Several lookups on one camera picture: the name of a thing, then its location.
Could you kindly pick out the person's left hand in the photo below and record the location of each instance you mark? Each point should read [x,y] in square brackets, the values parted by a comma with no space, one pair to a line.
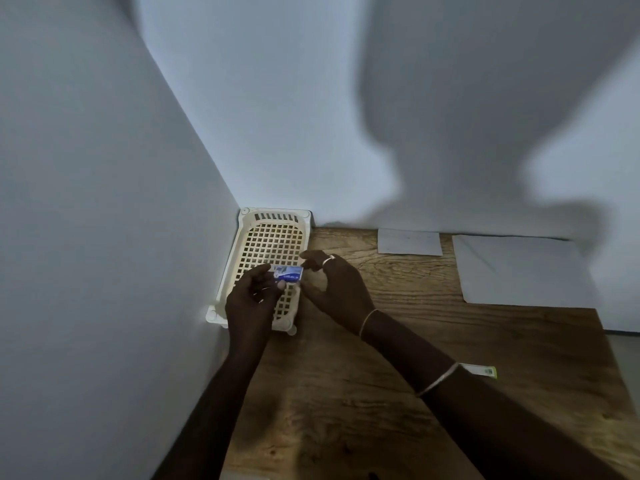
[250,314]

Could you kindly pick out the person's right hand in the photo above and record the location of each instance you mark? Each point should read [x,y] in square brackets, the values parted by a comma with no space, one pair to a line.
[342,294]

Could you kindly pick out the blue staples box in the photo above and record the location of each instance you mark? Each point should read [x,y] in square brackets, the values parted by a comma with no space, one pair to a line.
[291,274]

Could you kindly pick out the small white papers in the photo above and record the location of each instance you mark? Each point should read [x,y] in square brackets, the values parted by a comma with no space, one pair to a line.
[410,242]

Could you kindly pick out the white and yellow stapler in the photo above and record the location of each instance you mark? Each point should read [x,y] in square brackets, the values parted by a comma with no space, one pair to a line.
[482,370]

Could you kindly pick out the large white paper sheet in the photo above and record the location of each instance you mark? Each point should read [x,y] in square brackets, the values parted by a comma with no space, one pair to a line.
[525,272]

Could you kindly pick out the person's right forearm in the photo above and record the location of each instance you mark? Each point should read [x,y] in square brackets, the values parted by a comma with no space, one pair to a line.
[490,429]

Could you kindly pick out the person's left forearm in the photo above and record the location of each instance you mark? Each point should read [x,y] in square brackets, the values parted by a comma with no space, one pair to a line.
[210,419]

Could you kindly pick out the cream plastic lattice basket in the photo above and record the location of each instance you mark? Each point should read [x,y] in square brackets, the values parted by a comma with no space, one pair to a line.
[275,213]

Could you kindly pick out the silver bangle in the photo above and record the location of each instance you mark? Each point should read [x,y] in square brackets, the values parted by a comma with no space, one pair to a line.
[440,378]

